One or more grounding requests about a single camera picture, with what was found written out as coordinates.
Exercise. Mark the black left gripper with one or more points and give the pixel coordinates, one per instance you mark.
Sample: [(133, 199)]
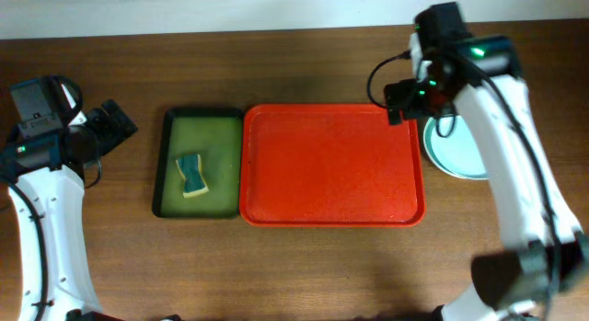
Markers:
[(112, 123)]

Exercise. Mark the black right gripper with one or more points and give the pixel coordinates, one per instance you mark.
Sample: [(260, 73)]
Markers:
[(395, 106)]

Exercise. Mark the light blue plate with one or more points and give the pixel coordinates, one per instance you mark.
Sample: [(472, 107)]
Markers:
[(451, 147)]

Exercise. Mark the green and yellow sponge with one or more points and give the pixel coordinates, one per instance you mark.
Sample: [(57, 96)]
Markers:
[(190, 170)]

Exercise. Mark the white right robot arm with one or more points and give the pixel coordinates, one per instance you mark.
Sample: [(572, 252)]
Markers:
[(545, 248)]

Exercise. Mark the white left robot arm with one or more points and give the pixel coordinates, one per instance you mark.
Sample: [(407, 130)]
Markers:
[(44, 176)]

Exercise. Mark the red plastic tray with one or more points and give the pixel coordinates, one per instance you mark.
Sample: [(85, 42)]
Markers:
[(330, 166)]

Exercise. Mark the black tray with green liquid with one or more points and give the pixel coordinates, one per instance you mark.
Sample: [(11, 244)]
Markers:
[(215, 134)]

